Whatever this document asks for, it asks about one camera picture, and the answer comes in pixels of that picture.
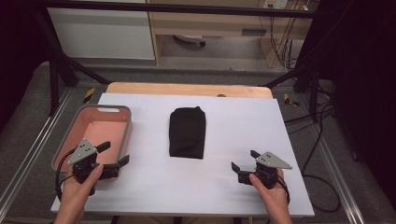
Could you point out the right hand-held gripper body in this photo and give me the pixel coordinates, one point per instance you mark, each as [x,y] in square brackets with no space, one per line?
[268,161]

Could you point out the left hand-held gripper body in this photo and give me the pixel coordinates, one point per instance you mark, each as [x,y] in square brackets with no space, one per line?
[81,152]

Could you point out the pink basket with grey rim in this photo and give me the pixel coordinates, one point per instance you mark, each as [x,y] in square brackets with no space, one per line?
[102,130]

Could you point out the black cloth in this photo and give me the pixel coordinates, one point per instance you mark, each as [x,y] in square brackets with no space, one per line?
[187,132]

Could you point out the person's right hand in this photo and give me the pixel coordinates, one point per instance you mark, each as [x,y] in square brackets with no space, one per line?
[271,194]

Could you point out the person's left hand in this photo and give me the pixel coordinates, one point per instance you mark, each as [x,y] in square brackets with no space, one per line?
[76,189]

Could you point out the white board sheet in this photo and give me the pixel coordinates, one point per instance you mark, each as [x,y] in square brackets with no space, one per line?
[186,183]

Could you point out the yellow black floor tape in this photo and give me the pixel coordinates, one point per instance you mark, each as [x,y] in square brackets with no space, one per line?
[89,95]
[289,100]

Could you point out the black metal stand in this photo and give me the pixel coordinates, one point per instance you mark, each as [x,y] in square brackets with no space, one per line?
[54,81]
[313,87]

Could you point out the white cabinet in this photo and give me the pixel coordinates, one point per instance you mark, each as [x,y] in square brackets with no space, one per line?
[102,34]

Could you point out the black curtain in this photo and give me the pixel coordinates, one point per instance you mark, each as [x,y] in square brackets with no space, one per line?
[370,77]
[18,46]

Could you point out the white chair base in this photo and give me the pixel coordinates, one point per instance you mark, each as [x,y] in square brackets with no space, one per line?
[190,38]

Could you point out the wooden desk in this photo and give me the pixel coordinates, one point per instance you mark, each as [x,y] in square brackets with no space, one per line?
[211,21]

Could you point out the aluminium floor rail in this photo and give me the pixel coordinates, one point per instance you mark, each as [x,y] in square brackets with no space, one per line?
[336,174]
[34,146]

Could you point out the white wall socket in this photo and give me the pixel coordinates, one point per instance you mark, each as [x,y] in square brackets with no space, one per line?
[275,3]

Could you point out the black horizontal frame bar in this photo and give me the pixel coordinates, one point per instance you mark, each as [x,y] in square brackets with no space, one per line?
[186,8]

